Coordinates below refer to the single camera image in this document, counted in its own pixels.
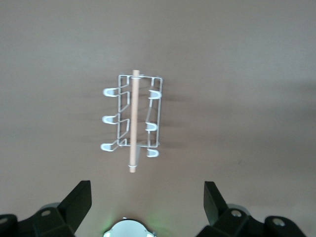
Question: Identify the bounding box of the white wire rack, wooden rod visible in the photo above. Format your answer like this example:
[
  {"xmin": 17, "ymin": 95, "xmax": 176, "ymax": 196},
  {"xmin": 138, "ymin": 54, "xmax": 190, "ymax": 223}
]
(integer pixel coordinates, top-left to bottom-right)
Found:
[{"xmin": 100, "ymin": 70, "xmax": 164, "ymax": 173}]

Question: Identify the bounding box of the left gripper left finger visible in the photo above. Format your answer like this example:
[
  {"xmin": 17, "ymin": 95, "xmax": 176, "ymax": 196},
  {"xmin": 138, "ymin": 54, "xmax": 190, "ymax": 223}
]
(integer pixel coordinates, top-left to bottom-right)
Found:
[{"xmin": 0, "ymin": 180, "xmax": 92, "ymax": 237}]

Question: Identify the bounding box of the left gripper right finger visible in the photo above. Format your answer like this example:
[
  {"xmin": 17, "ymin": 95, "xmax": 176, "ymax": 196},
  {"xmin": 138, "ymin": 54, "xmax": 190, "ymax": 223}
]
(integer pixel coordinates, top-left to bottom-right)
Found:
[{"xmin": 197, "ymin": 181, "xmax": 307, "ymax": 237}]

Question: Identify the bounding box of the brown table cover sheet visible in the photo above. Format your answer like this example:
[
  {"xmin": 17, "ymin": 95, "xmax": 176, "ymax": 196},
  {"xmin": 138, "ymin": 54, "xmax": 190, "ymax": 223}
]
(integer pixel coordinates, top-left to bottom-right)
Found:
[{"xmin": 0, "ymin": 0, "xmax": 316, "ymax": 237}]

